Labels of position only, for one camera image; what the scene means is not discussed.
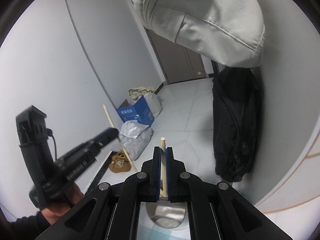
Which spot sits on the beige canvas tote bag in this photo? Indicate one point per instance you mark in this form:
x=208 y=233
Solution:
x=148 y=93

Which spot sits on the grey plastic parcel bag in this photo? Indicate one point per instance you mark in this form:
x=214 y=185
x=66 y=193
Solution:
x=132 y=129

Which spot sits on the black backpack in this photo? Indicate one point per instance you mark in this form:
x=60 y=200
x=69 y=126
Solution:
x=236 y=122

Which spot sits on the black metal rack frame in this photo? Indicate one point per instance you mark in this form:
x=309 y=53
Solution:
x=215 y=67

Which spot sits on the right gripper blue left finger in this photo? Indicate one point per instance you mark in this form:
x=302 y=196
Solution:
x=155 y=174

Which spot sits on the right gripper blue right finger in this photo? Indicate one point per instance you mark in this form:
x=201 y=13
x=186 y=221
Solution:
x=171 y=175

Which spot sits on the teal plaid tablecloth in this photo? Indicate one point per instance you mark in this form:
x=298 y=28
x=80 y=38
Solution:
x=156 y=232

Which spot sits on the wooden chopstick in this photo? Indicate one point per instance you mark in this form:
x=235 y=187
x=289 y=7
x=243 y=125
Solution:
x=119 y=140
x=163 y=190

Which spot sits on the person's left hand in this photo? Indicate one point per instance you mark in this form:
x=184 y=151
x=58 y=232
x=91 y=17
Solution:
x=53 y=212

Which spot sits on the tan suede shoe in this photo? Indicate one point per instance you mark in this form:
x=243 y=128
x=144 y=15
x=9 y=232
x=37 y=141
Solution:
x=119 y=166
x=120 y=156

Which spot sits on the large grey parcel bag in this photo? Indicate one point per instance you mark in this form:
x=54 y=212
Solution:
x=135 y=147

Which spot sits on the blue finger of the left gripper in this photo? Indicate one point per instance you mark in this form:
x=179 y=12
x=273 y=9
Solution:
x=104 y=138

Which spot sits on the white utensil holder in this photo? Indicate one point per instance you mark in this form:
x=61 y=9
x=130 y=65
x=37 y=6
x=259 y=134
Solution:
x=168 y=215

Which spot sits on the grey entrance door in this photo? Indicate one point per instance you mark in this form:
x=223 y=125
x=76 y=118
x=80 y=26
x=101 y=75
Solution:
x=178 y=63

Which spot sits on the blue cardboard box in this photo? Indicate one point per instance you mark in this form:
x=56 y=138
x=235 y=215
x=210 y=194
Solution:
x=139 y=111

